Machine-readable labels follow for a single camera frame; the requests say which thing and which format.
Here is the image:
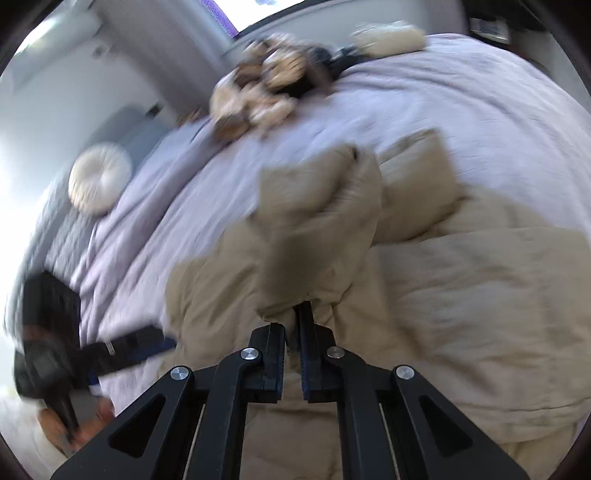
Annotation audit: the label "person's left hand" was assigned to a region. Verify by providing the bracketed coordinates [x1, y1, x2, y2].
[37, 399, 116, 457]

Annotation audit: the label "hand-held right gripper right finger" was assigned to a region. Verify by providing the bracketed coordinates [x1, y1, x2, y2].
[295, 301, 532, 480]

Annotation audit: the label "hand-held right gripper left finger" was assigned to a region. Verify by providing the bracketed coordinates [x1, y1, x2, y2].
[51, 323, 287, 480]

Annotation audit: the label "cream pillow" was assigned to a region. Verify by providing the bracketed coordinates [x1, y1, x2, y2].
[352, 21, 428, 58]

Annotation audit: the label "dark clothes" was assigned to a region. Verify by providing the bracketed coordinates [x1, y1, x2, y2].
[291, 42, 370, 99]

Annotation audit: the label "purple curtain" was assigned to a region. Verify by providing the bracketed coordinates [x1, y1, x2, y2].
[202, 0, 241, 38]

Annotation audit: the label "white round pillow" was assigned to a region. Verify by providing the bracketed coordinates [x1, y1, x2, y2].
[68, 143, 132, 214]

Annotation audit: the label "lavender blanket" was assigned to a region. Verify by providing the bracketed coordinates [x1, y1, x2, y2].
[28, 32, 587, 416]

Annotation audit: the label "beige padded jacket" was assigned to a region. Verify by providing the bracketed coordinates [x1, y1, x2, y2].
[164, 129, 591, 480]

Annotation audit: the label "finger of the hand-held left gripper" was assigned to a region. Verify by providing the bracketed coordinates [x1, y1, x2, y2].
[87, 325, 178, 377]

